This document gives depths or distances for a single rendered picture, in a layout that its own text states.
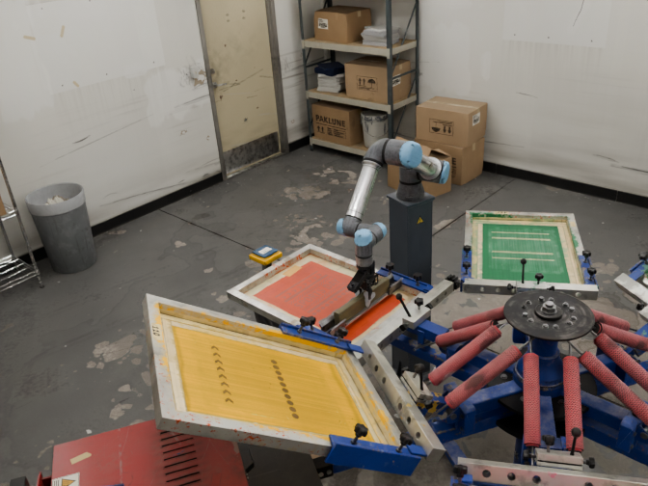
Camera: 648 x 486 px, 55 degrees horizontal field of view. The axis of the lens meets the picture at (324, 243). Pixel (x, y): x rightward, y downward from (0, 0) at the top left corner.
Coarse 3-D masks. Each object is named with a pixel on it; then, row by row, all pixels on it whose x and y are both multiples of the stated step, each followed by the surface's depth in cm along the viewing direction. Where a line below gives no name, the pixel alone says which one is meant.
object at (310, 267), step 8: (304, 264) 327; (312, 264) 326; (296, 272) 320; (304, 272) 320; (328, 272) 318; (336, 272) 318; (296, 280) 314; (344, 280) 311; (344, 296) 298; (352, 296) 297; (392, 296) 295; (376, 304) 290; (384, 304) 290; (392, 304) 290; (368, 312) 285; (376, 312) 284; (384, 312) 284
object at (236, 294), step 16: (288, 256) 328; (304, 256) 333; (320, 256) 331; (336, 256) 324; (272, 272) 317; (240, 288) 304; (400, 288) 299; (240, 304) 298; (256, 304) 291; (272, 320) 285; (288, 320) 278; (384, 320) 273; (368, 336) 264
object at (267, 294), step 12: (264, 288) 309; (276, 288) 308; (264, 300) 300; (276, 300) 299; (288, 312) 289; (300, 312) 288; (324, 312) 287; (360, 324) 278; (372, 324) 277; (348, 336) 271
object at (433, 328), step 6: (420, 324) 260; (426, 324) 260; (432, 324) 260; (408, 330) 264; (414, 330) 262; (420, 330) 259; (426, 330) 257; (432, 330) 256; (438, 330) 256; (444, 330) 256; (426, 336) 258; (432, 336) 256
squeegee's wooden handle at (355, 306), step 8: (384, 280) 289; (376, 288) 284; (384, 288) 289; (360, 296) 278; (376, 296) 286; (352, 304) 274; (360, 304) 278; (336, 312) 269; (344, 312) 270; (352, 312) 275; (336, 320) 271
